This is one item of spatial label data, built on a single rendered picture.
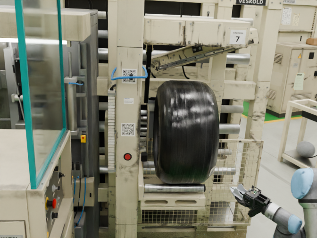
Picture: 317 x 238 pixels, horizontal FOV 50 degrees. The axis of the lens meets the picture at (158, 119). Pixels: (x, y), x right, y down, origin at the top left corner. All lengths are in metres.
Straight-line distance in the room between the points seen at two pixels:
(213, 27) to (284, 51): 4.29
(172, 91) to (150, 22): 0.44
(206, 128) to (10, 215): 0.93
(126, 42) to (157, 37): 0.31
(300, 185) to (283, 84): 4.93
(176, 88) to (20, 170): 0.86
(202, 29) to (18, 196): 1.32
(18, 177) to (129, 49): 0.81
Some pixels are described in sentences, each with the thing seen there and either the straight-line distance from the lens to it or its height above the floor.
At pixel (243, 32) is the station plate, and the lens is 2.08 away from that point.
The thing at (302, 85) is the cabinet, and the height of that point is 0.57.
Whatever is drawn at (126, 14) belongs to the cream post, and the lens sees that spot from 1.71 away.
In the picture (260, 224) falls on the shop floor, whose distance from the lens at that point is 3.39.
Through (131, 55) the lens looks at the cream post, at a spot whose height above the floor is 1.61.
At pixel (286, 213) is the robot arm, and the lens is 1.68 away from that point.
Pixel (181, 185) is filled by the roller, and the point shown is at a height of 0.92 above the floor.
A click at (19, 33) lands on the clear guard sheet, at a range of 1.07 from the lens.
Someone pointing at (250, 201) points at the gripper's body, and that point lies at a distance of 1.71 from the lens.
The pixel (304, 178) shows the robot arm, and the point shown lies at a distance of 1.41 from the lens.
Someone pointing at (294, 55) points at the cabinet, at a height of 1.11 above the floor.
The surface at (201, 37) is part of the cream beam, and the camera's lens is 2.02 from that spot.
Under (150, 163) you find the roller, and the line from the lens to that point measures 2.16.
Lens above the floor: 1.89
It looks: 19 degrees down
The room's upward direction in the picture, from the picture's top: 3 degrees clockwise
